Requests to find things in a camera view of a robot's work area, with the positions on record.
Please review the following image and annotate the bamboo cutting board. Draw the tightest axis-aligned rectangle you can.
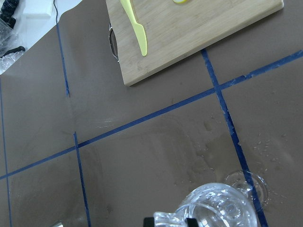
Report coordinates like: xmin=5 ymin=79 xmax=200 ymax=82
xmin=106 ymin=0 xmax=284 ymax=86

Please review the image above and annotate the clear ice cube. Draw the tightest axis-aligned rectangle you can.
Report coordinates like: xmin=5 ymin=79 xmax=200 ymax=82
xmin=153 ymin=211 xmax=187 ymax=227

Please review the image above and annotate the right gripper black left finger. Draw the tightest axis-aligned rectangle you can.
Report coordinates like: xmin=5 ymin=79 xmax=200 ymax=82
xmin=143 ymin=217 xmax=155 ymax=227

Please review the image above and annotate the yellow plastic knife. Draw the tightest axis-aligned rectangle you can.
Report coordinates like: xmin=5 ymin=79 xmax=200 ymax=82
xmin=120 ymin=0 xmax=148 ymax=57

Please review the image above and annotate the clear plastic bag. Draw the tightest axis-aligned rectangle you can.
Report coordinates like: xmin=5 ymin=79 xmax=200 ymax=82
xmin=0 ymin=0 xmax=26 ymax=74

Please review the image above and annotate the front lemon slice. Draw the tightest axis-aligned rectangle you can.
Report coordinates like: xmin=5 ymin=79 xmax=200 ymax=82
xmin=173 ymin=0 xmax=188 ymax=4

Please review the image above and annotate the steel double jigger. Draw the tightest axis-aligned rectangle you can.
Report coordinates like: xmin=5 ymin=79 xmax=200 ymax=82
xmin=50 ymin=221 xmax=63 ymax=227

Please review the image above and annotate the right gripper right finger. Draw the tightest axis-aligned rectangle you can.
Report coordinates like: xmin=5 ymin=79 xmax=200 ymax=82
xmin=186 ymin=218 xmax=198 ymax=227

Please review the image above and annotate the clear wine glass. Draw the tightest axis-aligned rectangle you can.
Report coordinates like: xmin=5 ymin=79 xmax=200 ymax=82
xmin=176 ymin=171 xmax=269 ymax=227

